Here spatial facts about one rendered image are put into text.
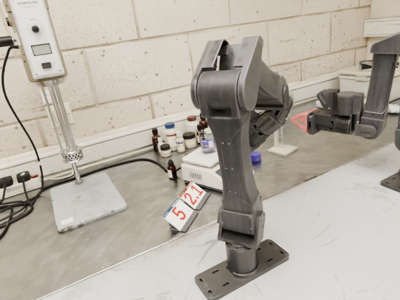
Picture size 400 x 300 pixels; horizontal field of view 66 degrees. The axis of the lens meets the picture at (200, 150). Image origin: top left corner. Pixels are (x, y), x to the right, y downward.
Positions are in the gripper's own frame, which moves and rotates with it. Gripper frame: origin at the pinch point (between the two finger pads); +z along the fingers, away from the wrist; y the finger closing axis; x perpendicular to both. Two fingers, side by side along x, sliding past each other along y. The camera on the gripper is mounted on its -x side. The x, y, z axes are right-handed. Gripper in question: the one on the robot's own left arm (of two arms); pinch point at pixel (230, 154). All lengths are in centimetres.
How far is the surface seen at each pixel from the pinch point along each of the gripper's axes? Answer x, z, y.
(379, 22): -10, -21, -148
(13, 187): -38, 58, 35
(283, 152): 10.5, 7.2, -32.3
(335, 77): -1, 8, -124
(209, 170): -0.1, 9.7, 0.8
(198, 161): -4.7, 12.1, -0.1
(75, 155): -28.5, 28.1, 23.9
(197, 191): 2.8, 14.0, 6.1
